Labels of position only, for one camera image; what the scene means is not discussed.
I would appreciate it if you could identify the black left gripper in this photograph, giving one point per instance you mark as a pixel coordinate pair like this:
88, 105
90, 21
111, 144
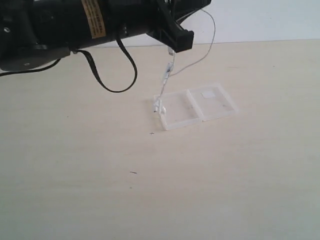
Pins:
167, 27

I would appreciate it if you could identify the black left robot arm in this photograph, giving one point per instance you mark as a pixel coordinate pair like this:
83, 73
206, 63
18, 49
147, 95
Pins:
34, 33

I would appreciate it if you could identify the clear plastic hinged case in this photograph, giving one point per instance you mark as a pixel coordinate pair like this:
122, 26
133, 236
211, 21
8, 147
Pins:
194, 105

